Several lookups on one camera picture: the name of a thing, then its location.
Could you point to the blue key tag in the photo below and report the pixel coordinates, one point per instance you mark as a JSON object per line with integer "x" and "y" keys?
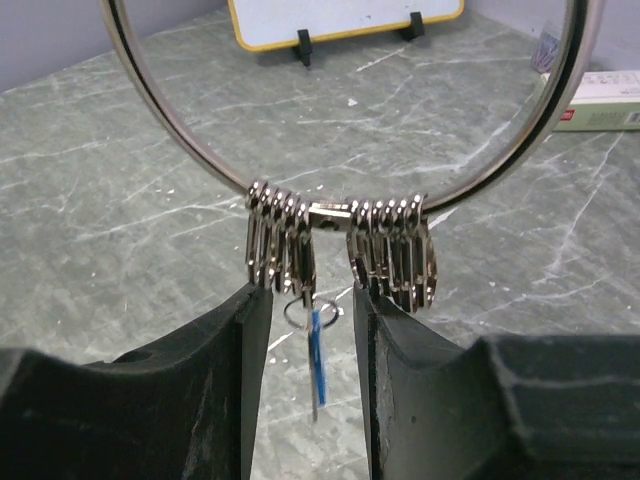
{"x": 316, "y": 320}

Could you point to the clear plastic cup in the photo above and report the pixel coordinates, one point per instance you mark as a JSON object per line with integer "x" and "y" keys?
{"x": 547, "y": 48}

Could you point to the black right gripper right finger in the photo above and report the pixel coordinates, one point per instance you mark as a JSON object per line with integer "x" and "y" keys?
{"x": 507, "y": 407}

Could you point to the small whiteboard with wooden frame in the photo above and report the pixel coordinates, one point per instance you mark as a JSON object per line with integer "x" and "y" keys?
{"x": 267, "y": 25}

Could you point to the white and green small box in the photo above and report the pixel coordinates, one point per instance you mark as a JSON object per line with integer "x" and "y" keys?
{"x": 604, "y": 101}

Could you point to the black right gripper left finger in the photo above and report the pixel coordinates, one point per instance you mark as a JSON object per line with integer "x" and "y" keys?
{"x": 184, "y": 406}

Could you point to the bunch of silver keys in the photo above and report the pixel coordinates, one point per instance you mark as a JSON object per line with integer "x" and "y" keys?
{"x": 388, "y": 243}

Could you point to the large silver keyring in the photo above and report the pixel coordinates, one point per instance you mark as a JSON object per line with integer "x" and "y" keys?
{"x": 581, "y": 28}

